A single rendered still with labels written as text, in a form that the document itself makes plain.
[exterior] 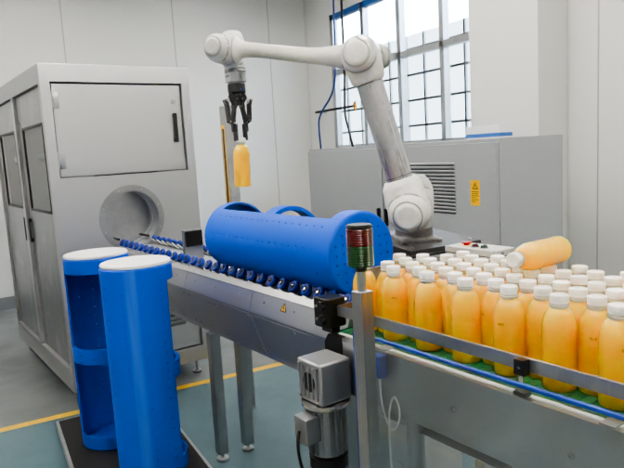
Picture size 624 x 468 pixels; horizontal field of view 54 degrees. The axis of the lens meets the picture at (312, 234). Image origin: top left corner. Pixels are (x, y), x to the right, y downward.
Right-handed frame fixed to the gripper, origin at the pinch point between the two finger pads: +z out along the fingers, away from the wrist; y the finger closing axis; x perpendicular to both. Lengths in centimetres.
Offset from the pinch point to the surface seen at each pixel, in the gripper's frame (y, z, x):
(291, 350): 12, 82, 46
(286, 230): 14, 37, 53
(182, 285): 18, 68, -37
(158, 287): 44, 58, 3
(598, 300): 11, 45, 164
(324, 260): 16, 45, 76
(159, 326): 45, 74, 3
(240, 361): -1, 107, -22
